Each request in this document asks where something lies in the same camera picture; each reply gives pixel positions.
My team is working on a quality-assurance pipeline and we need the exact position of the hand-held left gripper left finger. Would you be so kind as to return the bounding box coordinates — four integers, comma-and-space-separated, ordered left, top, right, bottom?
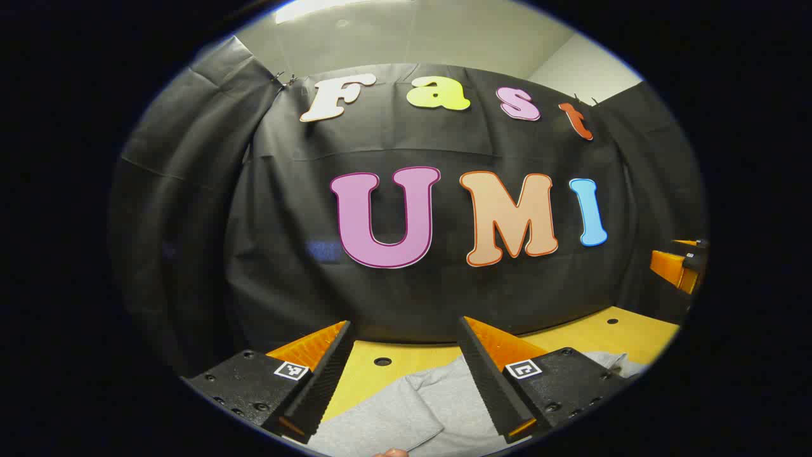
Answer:
181, 321, 356, 445

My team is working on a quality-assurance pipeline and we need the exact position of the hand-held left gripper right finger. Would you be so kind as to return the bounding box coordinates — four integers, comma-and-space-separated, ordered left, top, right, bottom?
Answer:
457, 316, 635, 445

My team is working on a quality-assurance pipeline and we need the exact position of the grey zip-neck sweatshirt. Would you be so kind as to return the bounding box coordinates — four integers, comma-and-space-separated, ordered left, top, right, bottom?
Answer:
308, 351, 651, 457

